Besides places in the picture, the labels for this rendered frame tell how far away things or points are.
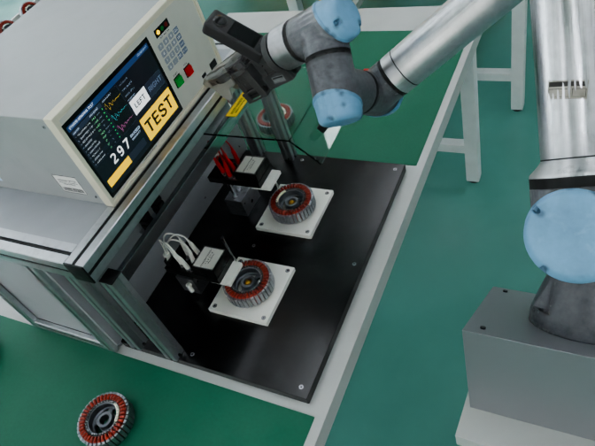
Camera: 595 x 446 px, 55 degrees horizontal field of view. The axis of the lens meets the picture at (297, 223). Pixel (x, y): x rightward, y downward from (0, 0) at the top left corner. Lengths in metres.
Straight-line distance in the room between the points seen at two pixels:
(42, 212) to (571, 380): 0.95
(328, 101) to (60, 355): 0.90
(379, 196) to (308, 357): 0.44
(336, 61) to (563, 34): 0.33
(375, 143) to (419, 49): 0.61
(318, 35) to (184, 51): 0.38
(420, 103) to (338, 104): 0.78
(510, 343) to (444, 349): 1.15
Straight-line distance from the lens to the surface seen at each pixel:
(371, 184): 1.41
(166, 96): 1.18
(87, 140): 1.04
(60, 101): 1.02
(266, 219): 1.40
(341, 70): 0.91
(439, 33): 0.97
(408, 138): 1.55
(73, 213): 1.14
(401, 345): 2.02
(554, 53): 0.77
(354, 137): 1.59
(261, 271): 1.25
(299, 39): 0.95
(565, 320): 0.90
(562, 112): 0.76
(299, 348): 1.17
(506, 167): 2.52
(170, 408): 1.24
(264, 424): 1.14
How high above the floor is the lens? 1.75
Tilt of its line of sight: 45 degrees down
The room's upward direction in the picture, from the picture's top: 22 degrees counter-clockwise
